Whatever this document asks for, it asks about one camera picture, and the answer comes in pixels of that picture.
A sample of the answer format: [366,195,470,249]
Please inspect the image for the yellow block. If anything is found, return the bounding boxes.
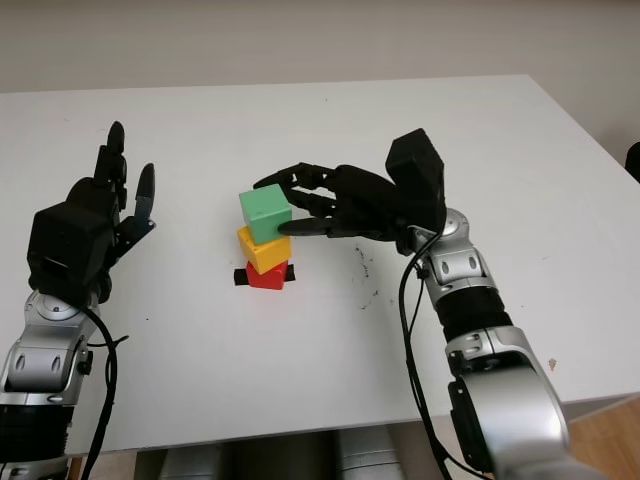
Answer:
[236,225,292,275]

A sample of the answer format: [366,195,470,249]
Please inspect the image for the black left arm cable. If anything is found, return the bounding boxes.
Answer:
[79,305,130,480]

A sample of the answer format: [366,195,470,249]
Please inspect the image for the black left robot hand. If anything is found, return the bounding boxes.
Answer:
[67,120,157,304]

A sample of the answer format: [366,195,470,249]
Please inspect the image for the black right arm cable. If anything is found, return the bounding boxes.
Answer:
[398,227,496,480]

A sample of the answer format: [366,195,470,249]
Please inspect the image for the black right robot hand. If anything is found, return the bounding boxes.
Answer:
[253,162,416,241]

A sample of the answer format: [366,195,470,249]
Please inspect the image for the dark grey robot pelvis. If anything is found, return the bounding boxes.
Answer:
[224,432,341,480]

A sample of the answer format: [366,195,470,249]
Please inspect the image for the grey left robot thigh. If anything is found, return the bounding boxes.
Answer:
[159,444,236,480]

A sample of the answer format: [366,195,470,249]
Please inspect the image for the black tape strip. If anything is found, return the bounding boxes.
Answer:
[233,265,296,289]

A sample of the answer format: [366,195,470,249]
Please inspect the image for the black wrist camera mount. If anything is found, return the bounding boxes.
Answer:
[25,199,121,306]
[385,128,448,236]

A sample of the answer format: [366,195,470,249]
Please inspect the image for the green block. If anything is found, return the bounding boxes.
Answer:
[238,183,294,245]

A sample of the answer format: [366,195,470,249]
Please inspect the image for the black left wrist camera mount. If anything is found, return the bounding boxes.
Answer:
[25,199,121,306]

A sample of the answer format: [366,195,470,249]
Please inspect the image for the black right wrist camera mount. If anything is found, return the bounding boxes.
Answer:
[385,128,448,236]

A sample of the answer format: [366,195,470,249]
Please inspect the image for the black chair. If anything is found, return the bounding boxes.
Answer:
[625,142,640,184]

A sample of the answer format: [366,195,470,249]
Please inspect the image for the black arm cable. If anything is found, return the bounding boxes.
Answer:
[79,305,130,480]
[398,227,496,480]

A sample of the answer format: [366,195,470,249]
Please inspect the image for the grey right robot thigh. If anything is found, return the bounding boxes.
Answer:
[332,424,426,480]

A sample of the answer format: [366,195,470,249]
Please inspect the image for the grey robot thigh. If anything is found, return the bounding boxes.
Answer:
[332,424,426,480]
[159,444,236,480]

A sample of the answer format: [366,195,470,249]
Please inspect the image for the red block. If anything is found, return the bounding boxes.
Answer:
[244,259,290,291]

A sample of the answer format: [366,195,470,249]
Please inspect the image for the white table frame beam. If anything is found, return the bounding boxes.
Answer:
[562,394,640,426]

